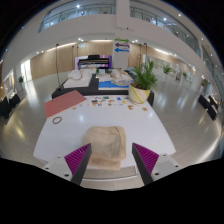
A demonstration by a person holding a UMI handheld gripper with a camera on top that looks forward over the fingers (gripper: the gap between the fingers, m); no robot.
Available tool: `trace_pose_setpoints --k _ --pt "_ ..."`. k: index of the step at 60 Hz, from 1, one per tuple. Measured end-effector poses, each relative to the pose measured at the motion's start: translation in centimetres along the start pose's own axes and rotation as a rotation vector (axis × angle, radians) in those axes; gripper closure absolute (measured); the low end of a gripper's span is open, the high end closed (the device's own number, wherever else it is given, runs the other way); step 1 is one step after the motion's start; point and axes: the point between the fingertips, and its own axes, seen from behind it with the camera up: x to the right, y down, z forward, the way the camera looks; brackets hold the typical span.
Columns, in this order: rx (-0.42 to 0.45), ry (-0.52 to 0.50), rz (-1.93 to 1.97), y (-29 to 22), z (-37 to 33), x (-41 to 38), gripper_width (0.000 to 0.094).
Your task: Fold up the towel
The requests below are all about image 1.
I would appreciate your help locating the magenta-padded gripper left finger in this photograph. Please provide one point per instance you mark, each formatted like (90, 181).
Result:
(77, 159)

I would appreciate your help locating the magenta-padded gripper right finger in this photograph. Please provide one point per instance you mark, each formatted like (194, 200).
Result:
(145, 159)

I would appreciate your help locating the beige towel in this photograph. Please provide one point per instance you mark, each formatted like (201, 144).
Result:
(105, 145)

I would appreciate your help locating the pink flat board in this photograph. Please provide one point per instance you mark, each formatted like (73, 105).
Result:
(63, 103)

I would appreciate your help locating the potted plant in striped pot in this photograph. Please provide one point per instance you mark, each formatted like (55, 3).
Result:
(138, 93)

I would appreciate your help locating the black display table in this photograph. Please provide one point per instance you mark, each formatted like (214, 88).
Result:
(90, 90)

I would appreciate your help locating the white layered relief model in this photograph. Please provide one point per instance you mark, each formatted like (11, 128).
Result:
(78, 80)

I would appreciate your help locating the blue base board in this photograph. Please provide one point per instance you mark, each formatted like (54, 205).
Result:
(108, 85)

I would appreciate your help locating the group of black chairs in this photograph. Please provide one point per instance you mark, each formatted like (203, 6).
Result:
(7, 106)
(208, 106)

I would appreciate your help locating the white building model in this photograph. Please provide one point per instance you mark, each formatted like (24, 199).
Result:
(120, 77)

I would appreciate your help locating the green indoor plant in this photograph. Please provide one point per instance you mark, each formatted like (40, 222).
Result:
(166, 69)

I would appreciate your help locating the black light stand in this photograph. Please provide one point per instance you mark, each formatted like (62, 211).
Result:
(58, 66)

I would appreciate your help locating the small potted plant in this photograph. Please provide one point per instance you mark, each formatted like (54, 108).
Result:
(20, 79)

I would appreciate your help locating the black upright piano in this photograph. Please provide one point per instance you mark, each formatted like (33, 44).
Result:
(93, 62)

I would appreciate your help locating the coloured arrow direction signs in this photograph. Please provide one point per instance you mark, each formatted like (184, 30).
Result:
(122, 45)

